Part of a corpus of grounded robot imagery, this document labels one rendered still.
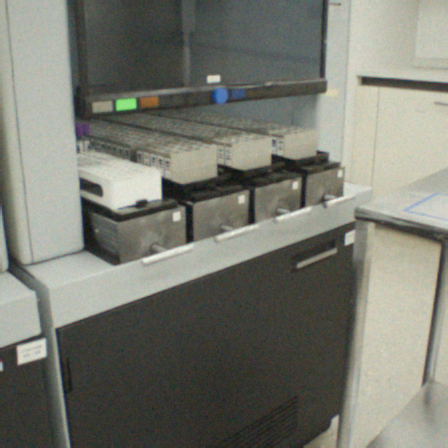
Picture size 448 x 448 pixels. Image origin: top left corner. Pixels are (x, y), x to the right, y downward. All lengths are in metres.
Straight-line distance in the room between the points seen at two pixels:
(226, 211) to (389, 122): 2.34
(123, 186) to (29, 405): 0.37
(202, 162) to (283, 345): 0.47
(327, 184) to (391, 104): 2.07
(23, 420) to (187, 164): 0.52
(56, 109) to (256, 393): 0.74
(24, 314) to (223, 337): 0.43
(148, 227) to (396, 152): 2.49
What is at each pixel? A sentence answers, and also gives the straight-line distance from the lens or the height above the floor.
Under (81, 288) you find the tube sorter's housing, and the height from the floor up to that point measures 0.72.
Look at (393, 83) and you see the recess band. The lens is 3.32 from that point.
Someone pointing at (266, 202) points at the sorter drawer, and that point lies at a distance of 1.10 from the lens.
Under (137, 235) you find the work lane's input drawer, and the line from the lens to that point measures 0.92.
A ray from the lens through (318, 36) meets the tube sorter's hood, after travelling 1.28.
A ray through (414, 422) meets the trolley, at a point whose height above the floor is 0.28.
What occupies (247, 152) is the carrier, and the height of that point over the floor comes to 0.86.
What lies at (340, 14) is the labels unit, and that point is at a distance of 1.37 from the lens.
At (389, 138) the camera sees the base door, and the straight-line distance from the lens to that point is 3.30.
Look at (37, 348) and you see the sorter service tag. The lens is 0.89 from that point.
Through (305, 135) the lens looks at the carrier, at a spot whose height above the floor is 0.87.
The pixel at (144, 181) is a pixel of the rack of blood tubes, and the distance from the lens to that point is 0.95.
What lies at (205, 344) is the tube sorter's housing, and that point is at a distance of 1.10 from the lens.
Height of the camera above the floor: 1.09
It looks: 18 degrees down
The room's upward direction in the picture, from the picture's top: straight up
